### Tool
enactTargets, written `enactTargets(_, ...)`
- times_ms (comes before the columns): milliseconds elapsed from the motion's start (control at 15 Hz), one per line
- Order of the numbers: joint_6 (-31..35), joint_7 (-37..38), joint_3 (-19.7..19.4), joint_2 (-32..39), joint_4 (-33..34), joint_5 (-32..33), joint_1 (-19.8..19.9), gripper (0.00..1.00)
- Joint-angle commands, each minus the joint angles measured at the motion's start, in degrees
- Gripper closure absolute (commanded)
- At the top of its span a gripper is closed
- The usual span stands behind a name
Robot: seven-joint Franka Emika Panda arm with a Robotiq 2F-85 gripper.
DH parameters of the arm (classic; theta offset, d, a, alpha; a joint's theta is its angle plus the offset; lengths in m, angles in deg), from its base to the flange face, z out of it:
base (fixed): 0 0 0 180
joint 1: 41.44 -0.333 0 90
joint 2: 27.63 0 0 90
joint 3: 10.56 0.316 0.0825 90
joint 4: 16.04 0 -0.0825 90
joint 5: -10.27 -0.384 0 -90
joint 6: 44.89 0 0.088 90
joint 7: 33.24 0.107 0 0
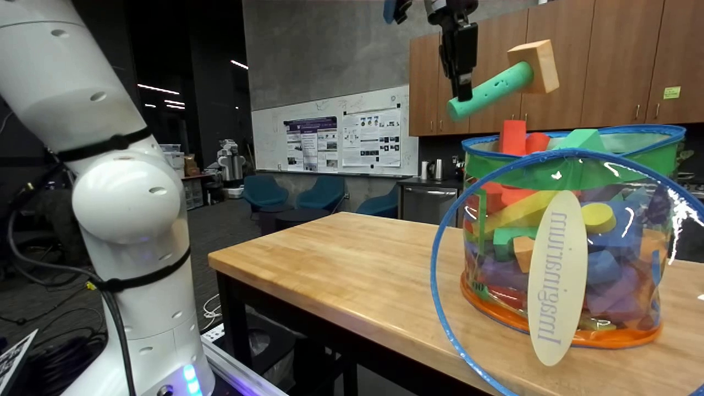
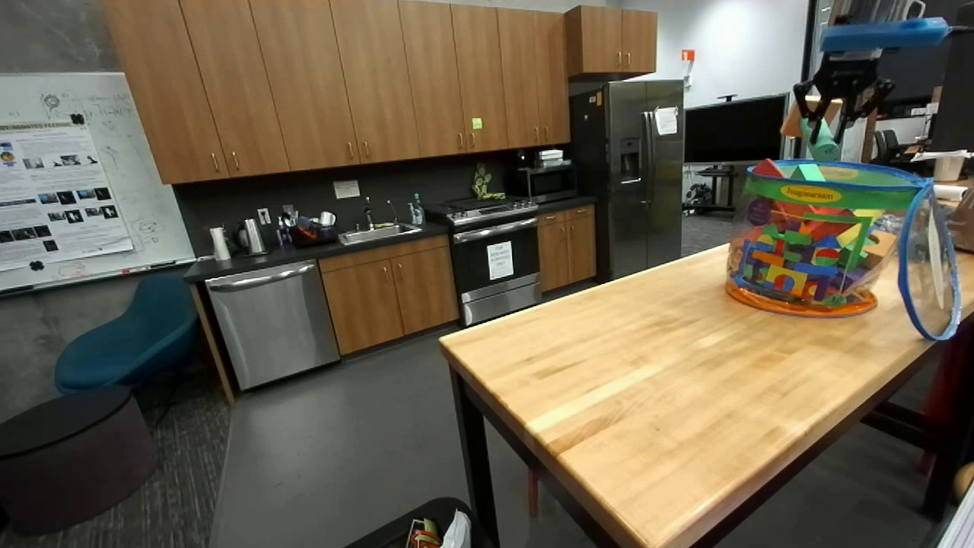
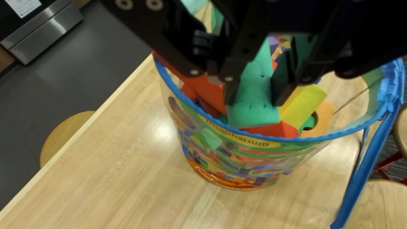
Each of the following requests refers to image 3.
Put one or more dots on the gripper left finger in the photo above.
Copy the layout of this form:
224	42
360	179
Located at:
178	41

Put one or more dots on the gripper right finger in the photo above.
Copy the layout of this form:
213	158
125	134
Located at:
356	60

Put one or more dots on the green foam block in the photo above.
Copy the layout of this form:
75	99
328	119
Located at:
254	98

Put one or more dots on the orange-red foam block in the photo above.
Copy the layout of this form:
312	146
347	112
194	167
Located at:
206	92

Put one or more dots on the yellow foam block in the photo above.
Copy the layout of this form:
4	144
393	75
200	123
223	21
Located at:
302	105

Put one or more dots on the heap of foam blocks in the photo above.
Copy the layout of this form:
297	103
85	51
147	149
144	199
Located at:
313	122

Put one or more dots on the round wooden stool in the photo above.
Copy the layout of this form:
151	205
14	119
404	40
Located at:
381	206
401	133
63	136

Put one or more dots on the red foam block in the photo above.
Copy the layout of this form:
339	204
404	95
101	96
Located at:
273	130

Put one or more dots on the clear plastic tub blue rim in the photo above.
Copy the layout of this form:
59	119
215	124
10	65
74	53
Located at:
241	159

